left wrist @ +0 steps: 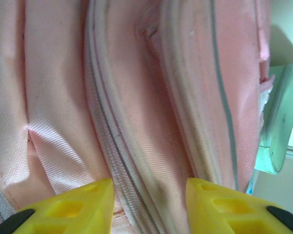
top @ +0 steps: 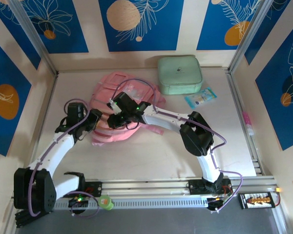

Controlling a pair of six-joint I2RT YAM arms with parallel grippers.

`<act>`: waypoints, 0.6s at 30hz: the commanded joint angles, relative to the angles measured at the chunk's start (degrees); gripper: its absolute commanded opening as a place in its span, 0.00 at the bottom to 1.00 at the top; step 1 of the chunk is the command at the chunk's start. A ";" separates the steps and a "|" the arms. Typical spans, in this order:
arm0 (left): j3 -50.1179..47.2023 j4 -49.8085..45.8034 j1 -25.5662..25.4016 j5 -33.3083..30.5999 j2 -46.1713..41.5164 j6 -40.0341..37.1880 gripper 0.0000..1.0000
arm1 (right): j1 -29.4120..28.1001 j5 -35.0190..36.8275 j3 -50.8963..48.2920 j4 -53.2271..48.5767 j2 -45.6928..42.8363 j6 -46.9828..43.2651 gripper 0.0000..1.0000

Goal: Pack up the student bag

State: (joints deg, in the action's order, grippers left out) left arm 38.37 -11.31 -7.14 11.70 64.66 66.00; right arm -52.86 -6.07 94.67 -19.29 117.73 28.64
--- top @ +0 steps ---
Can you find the pink backpack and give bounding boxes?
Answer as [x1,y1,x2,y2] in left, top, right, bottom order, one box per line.
[90,71,167,147]

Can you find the blue wet wipes pack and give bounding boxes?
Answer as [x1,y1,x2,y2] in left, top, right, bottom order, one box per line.
[185,87,218,109]

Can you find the mint green zip pouch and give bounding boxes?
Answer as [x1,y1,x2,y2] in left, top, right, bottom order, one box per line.
[157,55,203,96]

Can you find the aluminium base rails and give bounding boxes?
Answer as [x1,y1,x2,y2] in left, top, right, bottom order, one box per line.
[11,175,279,202]

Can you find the small circuit board green LED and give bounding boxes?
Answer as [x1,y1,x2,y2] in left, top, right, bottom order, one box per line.
[67,196,90,209]

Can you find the green cup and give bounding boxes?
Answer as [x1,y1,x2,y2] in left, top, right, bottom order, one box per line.
[98,194,115,211]

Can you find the black ribbed block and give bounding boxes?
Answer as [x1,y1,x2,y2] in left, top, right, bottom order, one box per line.
[14,210,43,229]

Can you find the small circuit board orange LED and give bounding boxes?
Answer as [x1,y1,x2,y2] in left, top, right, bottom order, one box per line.
[207,196,232,212]

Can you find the black power distribution board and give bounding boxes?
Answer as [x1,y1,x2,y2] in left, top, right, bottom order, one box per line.
[238,192,276,210]

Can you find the aluminium side rail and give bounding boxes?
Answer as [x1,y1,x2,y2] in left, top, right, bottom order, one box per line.
[25,72,59,181]
[226,69,264,177]

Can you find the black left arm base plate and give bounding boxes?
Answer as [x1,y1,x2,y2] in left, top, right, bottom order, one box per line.
[58,180,104,198]

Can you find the aluminium corner post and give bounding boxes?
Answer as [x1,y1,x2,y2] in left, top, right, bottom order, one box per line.
[8,0,59,76]
[228,0,275,74]

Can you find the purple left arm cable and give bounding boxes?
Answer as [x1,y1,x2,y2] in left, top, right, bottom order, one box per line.
[28,98,101,219]

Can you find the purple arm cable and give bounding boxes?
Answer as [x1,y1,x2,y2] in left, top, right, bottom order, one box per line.
[116,78,244,214]
[28,98,101,219]

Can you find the grey slotted cable duct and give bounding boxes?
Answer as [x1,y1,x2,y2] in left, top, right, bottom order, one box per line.
[21,196,209,211]

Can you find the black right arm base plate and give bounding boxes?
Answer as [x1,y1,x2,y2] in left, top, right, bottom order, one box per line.
[185,179,233,195]

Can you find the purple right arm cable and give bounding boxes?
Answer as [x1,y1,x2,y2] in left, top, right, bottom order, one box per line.
[116,78,244,214]

